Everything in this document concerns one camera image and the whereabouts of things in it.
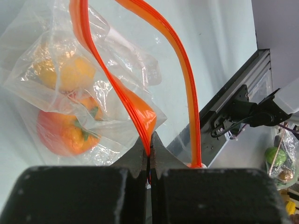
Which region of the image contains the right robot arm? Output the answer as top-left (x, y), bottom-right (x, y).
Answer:
top-left (210, 80), bottom-right (299, 138)

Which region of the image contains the orange fake pumpkin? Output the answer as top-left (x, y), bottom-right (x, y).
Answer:
top-left (36, 111), bottom-right (100, 156)

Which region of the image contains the clear zip top bag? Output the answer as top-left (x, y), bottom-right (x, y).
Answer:
top-left (0, 0), bottom-right (202, 169)

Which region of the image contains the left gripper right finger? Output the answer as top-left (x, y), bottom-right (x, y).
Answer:
top-left (150, 133), bottom-right (291, 224)

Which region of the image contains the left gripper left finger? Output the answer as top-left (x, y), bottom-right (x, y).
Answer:
top-left (0, 140), bottom-right (147, 224)

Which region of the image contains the yellow fake lemon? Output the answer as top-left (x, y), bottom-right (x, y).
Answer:
top-left (33, 56), bottom-right (96, 92)

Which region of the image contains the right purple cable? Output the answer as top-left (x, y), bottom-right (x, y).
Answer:
top-left (277, 122), bottom-right (297, 133)

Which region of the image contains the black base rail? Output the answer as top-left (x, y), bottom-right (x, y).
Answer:
top-left (199, 49), bottom-right (271, 166)

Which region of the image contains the bag of spare fake food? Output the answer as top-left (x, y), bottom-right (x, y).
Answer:
top-left (264, 129), bottom-right (299, 190)

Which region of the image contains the pink fake peach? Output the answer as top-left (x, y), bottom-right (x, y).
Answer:
top-left (66, 90), bottom-right (103, 121)

